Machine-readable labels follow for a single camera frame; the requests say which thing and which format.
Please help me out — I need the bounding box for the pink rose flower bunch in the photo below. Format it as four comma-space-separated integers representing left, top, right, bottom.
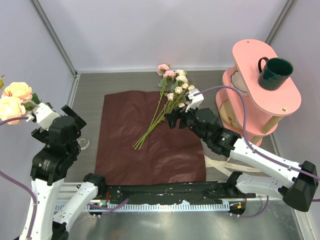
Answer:
133, 64, 195, 150

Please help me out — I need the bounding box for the red wrapping paper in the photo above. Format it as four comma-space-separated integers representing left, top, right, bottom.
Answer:
94, 90, 206, 185

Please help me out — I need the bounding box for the cream printed ribbon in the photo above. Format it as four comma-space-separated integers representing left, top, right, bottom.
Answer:
204, 152, 268, 181

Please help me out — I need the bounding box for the peach rose stem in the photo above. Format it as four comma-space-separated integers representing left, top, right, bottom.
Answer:
0, 75, 43, 122

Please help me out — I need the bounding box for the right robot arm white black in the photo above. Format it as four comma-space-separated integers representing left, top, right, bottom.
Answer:
164, 107, 320, 212

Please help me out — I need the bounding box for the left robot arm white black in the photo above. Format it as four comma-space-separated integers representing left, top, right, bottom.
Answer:
0, 103, 106, 240

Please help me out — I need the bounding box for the clear glass vase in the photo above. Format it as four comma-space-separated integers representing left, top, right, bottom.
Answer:
77, 136, 90, 150

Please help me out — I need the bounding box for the white bowl on shelf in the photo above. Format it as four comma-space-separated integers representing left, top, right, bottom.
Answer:
229, 71, 249, 97

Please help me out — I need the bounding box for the pink three-tier wooden shelf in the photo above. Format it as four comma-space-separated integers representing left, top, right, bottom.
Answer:
215, 39, 302, 146

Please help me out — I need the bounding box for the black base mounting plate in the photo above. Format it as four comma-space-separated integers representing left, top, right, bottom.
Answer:
98, 181, 256, 205

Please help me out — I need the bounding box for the dark green mug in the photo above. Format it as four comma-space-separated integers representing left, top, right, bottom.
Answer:
257, 57, 294, 91

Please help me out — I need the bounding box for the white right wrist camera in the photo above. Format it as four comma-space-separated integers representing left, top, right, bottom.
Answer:
185, 88, 204, 113

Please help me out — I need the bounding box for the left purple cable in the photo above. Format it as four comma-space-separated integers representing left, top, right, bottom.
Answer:
0, 116, 130, 238

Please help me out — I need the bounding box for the white slotted cable duct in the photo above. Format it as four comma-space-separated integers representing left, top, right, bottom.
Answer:
54, 201, 230, 213

